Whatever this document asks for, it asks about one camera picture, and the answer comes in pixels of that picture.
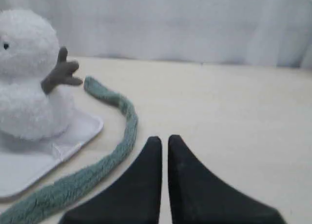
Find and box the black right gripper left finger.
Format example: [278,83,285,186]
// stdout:
[59,136,162,224]

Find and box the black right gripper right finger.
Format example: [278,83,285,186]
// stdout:
[168,135,285,224]

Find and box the green fuzzy scarf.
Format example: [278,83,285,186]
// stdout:
[0,75,138,224]

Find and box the white snowman plush toy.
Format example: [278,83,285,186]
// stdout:
[0,9,83,140]

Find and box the white plastic tray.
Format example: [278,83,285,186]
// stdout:
[0,108,104,202]

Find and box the white backdrop curtain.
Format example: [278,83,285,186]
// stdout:
[0,0,312,70]

